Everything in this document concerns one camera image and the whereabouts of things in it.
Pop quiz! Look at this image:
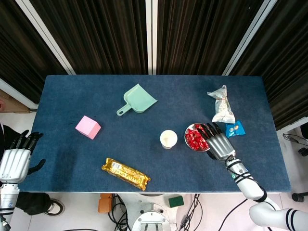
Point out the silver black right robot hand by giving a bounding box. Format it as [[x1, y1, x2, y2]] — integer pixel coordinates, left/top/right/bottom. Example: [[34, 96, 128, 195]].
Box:
[[198, 122, 237, 161]]

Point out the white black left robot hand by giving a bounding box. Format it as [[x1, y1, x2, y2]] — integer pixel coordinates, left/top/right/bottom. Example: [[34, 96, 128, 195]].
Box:
[[0, 129, 46, 185]]

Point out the white grey robot base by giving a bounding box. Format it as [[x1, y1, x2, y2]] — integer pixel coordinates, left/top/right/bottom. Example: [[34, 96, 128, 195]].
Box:
[[131, 193, 179, 231]]

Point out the bowl of red candies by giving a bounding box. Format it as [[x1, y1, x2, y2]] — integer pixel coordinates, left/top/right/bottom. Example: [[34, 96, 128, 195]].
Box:
[[184, 123, 214, 152]]

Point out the white paper cup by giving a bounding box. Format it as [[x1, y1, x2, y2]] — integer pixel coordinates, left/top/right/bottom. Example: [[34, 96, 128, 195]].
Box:
[[160, 129, 178, 150]]

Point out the blue snack packet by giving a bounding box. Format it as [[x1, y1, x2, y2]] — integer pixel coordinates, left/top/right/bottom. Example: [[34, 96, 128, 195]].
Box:
[[225, 120, 247, 139]]

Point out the white crumpled snack bag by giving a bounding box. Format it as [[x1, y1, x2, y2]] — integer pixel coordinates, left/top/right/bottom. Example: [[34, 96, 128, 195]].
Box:
[[207, 84, 236, 124]]

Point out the brown cardboard box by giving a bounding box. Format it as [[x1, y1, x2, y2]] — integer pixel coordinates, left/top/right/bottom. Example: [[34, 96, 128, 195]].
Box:
[[0, 89, 32, 114]]

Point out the green block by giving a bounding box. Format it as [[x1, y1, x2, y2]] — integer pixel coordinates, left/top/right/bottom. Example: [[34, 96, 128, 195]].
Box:
[[168, 195, 185, 208]]

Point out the pink foam cube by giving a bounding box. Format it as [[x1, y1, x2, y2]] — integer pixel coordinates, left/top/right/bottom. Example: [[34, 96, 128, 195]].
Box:
[[75, 115, 102, 140]]

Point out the blue felt table cover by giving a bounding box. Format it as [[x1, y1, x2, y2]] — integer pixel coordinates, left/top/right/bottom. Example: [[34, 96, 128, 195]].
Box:
[[18, 74, 291, 193]]

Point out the mint green plastic dustpan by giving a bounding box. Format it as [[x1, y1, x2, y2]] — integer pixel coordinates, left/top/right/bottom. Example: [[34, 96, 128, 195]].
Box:
[[116, 83, 158, 117]]

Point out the gold foil biscuit package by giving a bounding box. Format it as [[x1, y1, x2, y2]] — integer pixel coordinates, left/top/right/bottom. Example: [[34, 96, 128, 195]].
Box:
[[101, 157, 152, 192]]

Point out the orange box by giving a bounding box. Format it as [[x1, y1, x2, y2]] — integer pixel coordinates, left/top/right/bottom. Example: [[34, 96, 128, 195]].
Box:
[[98, 193, 114, 214]]

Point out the dark pleated curtain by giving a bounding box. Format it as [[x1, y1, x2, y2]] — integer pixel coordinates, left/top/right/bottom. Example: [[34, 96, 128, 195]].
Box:
[[230, 0, 308, 131], [156, 0, 264, 77], [28, 0, 149, 75], [0, 0, 67, 104]]

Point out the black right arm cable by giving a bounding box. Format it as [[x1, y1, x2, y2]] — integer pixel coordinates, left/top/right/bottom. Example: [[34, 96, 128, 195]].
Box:
[[214, 156, 268, 231]]

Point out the black floor cable bundle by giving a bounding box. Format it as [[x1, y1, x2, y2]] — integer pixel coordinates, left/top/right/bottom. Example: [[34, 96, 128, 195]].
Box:
[[178, 193, 204, 231], [107, 193, 132, 231]]

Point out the white frame rail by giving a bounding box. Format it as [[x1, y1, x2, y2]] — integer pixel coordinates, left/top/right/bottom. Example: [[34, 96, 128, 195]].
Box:
[[0, 78, 39, 109], [276, 117, 308, 132]]

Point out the white frame post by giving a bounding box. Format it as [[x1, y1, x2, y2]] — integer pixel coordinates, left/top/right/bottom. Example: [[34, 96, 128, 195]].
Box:
[[221, 0, 279, 77], [14, 0, 77, 75], [145, 0, 158, 75]]

